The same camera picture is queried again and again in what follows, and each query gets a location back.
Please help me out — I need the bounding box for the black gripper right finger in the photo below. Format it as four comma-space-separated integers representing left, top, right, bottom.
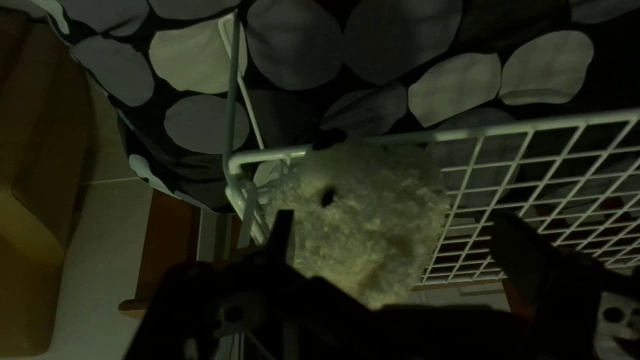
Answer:
491, 211, 564, 325

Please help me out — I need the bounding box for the brown wooden cabinet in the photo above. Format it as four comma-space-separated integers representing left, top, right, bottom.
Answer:
0, 7, 97, 360

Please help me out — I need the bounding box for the white smiley face object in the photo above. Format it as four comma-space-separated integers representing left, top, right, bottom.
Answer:
597, 298, 640, 360

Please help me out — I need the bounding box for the black grey spotted cloth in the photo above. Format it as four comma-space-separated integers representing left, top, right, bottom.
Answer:
29, 0, 640, 217

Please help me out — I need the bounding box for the white wire shelf rack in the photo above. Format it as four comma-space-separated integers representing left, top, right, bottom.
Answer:
219, 10, 640, 291

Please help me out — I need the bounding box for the brown wooden furniture leg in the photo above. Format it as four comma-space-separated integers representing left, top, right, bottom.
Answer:
119, 188, 204, 320

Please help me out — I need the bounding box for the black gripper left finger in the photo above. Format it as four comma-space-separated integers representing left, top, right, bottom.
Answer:
267, 209, 301, 271

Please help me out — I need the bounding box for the cream bear plush toy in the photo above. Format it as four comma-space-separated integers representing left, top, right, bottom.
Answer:
264, 143, 455, 313

